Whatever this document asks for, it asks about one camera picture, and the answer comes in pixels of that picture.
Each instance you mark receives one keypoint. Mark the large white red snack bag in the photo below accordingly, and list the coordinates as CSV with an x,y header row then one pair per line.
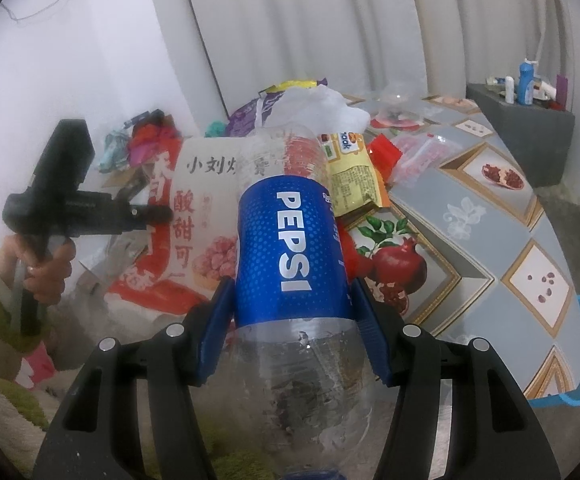
x,y
194,200

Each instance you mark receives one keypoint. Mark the blue plastic bottle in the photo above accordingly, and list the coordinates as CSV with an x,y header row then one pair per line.
x,y
526,85

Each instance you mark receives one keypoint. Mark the grey cabinet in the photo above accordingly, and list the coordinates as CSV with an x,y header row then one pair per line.
x,y
520,135

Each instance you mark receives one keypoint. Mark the teal patterned cloth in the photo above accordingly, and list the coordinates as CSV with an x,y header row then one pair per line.
x,y
113,150

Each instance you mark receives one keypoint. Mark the fruit print tablecloth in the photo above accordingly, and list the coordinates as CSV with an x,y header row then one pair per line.
x,y
470,240

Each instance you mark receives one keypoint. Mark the crumpled white plastic bag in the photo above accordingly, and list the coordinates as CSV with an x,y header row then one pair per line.
x,y
315,107

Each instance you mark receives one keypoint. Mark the purple snack bag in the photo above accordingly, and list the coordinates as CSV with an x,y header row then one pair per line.
x,y
247,117

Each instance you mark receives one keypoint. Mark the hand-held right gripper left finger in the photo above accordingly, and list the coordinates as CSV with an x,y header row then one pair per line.
x,y
214,330

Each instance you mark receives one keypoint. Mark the white curtain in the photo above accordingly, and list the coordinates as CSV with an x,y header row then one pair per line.
x,y
320,20

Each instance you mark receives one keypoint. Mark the clear bottle with blue label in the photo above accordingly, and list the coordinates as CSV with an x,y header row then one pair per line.
x,y
280,250

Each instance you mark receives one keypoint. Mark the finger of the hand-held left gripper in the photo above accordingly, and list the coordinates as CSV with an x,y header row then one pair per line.
x,y
152,213
129,189

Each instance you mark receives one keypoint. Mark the small white bottle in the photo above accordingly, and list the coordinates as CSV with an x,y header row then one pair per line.
x,y
509,90

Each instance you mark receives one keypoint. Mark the pink printed paper bag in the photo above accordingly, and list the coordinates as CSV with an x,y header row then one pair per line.
x,y
37,367

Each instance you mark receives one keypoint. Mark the teal crumpled wrapper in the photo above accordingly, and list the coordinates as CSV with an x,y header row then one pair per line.
x,y
215,128

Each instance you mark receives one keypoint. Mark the clear plastic container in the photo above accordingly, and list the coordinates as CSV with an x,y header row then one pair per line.
x,y
397,115

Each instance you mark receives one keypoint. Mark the red pink cloth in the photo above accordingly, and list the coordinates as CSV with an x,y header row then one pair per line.
x,y
152,135

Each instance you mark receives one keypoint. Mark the pink clear zip bag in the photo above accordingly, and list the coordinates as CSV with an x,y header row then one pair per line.
x,y
425,155

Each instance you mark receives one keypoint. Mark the white tube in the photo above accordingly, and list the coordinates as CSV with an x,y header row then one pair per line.
x,y
545,89

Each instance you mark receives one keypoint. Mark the yellow purple snack wrapper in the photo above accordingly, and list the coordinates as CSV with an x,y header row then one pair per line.
x,y
295,85

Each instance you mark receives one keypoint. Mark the yellow snack packet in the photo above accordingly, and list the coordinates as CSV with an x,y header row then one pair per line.
x,y
350,175

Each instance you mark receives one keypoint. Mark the red wrapper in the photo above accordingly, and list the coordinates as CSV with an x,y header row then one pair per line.
x,y
385,152

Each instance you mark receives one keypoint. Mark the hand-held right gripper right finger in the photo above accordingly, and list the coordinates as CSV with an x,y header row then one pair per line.
x,y
375,335

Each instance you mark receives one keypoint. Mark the person's left hand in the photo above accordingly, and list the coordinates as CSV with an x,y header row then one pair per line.
x,y
49,275

